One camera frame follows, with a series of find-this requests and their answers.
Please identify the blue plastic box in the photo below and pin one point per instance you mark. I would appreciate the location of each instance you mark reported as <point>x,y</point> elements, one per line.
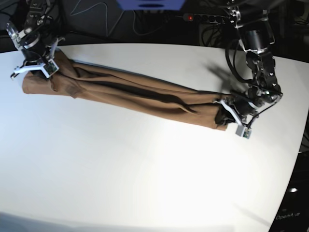
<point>174,5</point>

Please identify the brown T-shirt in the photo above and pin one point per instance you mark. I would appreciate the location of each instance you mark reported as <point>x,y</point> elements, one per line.
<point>129,90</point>

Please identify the black power strip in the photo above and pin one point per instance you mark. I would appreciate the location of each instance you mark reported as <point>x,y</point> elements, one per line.
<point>205,18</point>

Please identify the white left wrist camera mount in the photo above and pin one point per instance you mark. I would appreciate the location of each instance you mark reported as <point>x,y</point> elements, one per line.
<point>242,129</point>

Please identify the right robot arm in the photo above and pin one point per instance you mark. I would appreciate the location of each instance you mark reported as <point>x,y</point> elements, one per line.
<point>35,28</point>

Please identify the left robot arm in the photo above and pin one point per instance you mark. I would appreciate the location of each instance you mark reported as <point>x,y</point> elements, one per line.
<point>255,36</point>

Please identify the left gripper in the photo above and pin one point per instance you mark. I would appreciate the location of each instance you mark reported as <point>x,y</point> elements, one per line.
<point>240,105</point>

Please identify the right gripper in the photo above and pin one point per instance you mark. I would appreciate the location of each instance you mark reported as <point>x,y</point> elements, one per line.
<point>38,55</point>

